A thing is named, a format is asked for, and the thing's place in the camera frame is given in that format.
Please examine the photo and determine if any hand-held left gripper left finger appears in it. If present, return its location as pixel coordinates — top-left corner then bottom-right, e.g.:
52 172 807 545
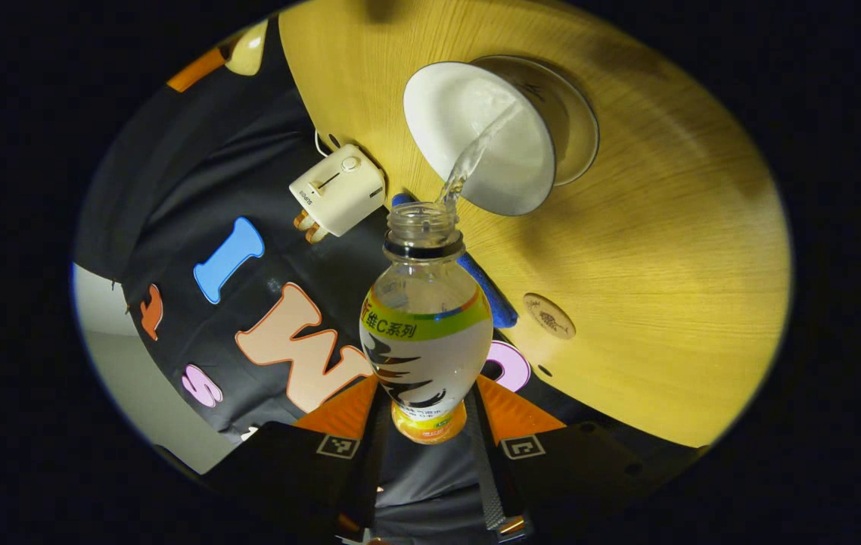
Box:
200 375 393 545

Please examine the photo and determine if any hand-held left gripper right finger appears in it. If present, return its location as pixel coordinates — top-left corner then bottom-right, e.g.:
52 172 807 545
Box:
474 375 704 540

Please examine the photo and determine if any clear plastic water bottle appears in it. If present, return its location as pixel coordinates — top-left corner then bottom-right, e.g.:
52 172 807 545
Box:
359 201 494 445

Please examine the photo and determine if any beige ceramic teacup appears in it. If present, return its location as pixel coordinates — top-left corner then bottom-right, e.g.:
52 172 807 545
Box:
403 59 567 218

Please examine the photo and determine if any white toaster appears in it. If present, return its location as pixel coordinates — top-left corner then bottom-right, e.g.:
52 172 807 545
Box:
288 143 387 238

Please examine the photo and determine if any white saucer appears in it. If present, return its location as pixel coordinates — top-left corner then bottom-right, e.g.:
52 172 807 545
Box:
476 54 600 188

